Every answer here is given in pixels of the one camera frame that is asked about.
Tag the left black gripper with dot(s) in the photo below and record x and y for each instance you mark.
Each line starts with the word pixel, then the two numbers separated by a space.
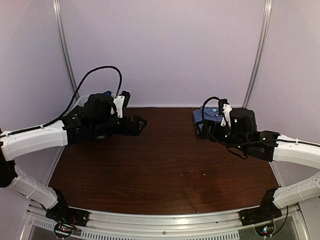
pixel 135 130

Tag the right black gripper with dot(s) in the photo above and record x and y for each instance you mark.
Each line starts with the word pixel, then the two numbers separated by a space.
pixel 214 125

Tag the blue plaid long sleeve shirt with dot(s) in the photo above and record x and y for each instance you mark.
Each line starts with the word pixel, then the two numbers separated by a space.
pixel 210 114

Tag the white plastic laundry basket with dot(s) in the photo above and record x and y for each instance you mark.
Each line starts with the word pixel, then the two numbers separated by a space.
pixel 93 101

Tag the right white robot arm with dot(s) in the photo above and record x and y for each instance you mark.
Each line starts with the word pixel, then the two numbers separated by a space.
pixel 238 130

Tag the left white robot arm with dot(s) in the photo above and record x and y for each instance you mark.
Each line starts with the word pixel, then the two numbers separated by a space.
pixel 92 117

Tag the dark blue plaid shirt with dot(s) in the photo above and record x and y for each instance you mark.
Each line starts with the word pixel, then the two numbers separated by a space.
pixel 108 93

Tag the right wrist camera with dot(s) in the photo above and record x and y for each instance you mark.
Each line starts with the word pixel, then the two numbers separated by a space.
pixel 224 110

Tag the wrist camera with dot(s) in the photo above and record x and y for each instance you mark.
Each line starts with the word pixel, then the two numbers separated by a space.
pixel 224 110
pixel 121 101

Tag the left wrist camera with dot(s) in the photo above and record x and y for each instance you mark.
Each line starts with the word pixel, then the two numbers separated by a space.
pixel 121 101

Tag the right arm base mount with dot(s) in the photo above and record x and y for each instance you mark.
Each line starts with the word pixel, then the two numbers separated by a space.
pixel 262 218

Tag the aluminium front rail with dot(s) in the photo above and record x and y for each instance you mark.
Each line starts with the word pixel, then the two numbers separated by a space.
pixel 224 225

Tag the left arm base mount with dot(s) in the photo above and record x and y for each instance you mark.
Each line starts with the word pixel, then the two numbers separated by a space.
pixel 67 220

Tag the left aluminium frame post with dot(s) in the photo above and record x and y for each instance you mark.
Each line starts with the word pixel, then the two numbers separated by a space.
pixel 63 45

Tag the aluminium frame post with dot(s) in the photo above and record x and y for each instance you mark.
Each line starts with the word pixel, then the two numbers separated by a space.
pixel 63 45
pixel 264 31

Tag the right aluminium frame post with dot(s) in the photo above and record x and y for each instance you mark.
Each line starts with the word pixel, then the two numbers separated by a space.
pixel 264 31

